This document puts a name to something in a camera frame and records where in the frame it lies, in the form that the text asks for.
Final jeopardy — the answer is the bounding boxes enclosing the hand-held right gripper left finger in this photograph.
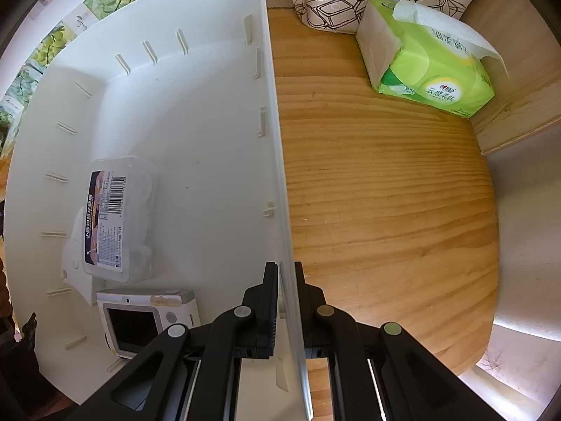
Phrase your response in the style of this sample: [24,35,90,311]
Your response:
[81,262,279,421]

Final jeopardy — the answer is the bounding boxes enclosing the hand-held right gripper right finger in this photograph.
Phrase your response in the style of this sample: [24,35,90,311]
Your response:
[293,261,505,421]

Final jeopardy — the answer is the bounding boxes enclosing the white compact camera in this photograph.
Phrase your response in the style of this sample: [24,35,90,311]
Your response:
[96,288,200,358]

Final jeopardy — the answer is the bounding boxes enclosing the clear labelled plastic box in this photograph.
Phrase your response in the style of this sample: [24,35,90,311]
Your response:
[81,155,159,283]

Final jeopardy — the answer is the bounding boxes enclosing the white plastic storage bin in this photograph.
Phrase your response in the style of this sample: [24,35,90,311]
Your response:
[4,0,313,421]

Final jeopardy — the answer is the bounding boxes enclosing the green tissue pack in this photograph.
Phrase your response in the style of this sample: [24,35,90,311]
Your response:
[356,0,509,119]

